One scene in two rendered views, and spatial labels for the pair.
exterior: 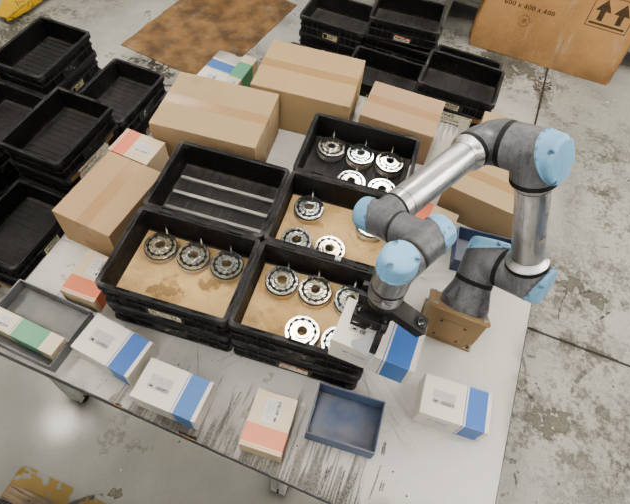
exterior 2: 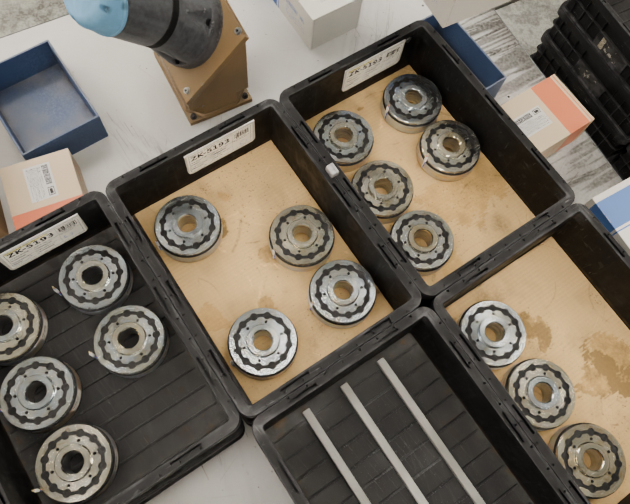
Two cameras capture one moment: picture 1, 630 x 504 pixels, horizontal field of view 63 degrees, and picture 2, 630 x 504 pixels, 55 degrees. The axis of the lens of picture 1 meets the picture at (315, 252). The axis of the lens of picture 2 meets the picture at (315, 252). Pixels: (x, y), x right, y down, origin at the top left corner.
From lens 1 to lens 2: 1.28 m
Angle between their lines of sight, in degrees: 51
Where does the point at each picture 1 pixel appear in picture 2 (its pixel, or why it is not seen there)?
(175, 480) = not seen: hidden behind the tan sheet
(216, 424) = (589, 182)
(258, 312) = (484, 229)
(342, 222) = (222, 279)
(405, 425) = (369, 28)
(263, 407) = (541, 132)
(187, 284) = (568, 356)
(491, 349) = not seen: hidden behind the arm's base
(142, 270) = not seen: outside the picture
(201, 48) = not seen: outside the picture
